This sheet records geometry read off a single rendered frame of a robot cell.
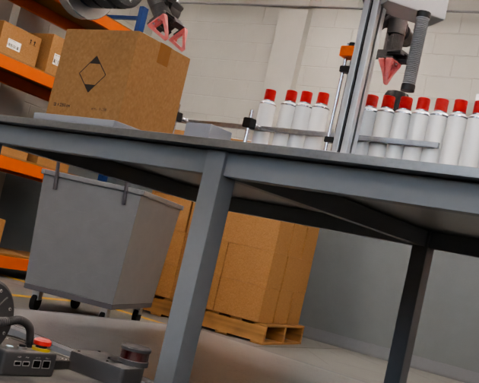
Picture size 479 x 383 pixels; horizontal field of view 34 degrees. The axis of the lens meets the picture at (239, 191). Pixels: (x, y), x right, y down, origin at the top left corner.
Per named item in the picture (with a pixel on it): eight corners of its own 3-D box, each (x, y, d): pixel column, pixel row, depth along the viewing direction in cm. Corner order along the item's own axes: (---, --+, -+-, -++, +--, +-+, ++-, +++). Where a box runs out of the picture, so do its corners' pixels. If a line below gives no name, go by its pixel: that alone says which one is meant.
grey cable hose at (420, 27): (416, 93, 201) (433, 14, 203) (410, 89, 198) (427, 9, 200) (404, 93, 203) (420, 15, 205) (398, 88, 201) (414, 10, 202)
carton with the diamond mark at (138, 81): (170, 144, 237) (191, 58, 239) (117, 123, 218) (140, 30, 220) (99, 134, 255) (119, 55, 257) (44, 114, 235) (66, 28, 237)
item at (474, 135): (479, 184, 198) (495, 105, 199) (471, 179, 194) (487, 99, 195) (459, 181, 201) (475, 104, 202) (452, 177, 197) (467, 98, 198)
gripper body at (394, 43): (380, 61, 244) (385, 39, 245) (410, 62, 238) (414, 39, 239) (370, 55, 239) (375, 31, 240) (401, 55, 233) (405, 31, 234)
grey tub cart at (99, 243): (67, 304, 519) (101, 163, 526) (156, 327, 505) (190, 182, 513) (1, 307, 433) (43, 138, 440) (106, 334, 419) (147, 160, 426)
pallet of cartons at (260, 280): (301, 344, 616) (339, 172, 626) (261, 345, 541) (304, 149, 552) (171, 308, 668) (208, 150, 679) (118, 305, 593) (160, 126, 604)
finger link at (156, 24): (183, 39, 246) (174, 16, 250) (171, 30, 240) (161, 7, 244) (166, 51, 248) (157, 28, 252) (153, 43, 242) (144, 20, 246)
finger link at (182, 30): (195, 47, 252) (185, 24, 256) (183, 39, 246) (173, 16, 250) (179, 58, 254) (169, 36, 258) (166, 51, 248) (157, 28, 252)
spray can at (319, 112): (321, 164, 228) (336, 96, 229) (311, 159, 224) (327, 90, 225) (306, 162, 231) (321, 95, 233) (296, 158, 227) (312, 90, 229)
